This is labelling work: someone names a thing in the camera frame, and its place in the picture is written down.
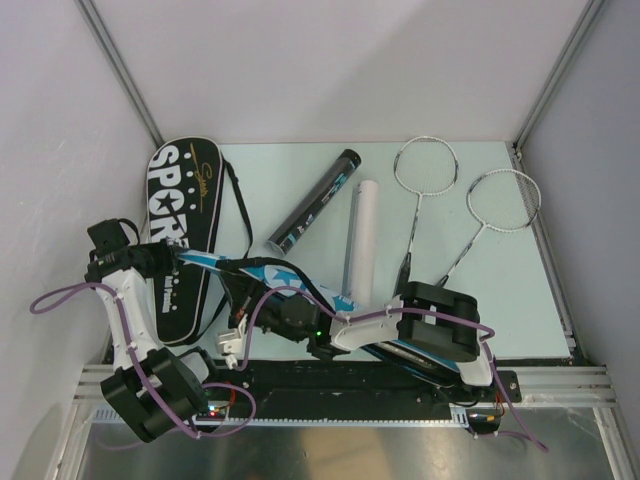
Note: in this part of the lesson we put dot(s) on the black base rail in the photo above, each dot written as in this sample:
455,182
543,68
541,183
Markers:
348,391

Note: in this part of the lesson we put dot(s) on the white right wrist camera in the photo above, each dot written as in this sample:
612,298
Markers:
231,345

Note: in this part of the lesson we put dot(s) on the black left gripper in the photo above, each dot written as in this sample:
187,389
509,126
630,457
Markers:
169,256

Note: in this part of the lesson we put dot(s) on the black shuttlecock tube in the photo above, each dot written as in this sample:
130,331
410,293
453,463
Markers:
308,209

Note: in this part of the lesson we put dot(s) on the white shuttlecock tube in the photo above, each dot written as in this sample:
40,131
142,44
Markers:
362,239

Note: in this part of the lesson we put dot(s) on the grey aluminium frame post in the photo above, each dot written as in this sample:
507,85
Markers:
106,43
575,43

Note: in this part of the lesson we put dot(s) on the grey aluminium frame post left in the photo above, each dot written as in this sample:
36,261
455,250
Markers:
106,43

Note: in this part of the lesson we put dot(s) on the white racket black grip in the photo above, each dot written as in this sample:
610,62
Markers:
425,166

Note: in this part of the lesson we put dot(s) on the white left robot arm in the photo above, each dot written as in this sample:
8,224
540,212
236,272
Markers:
152,390

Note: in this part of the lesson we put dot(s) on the black sport racket cover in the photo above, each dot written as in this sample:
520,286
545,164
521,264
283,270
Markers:
185,181

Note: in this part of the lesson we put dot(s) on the blue sport racket cover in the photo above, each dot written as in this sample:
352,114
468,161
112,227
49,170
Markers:
254,270

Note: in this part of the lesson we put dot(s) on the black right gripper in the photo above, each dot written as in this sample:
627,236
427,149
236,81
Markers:
242,299

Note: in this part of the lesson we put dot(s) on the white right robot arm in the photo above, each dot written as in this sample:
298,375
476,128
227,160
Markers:
432,332

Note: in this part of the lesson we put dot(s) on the grey aluminium frame post right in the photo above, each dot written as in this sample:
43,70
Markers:
575,43

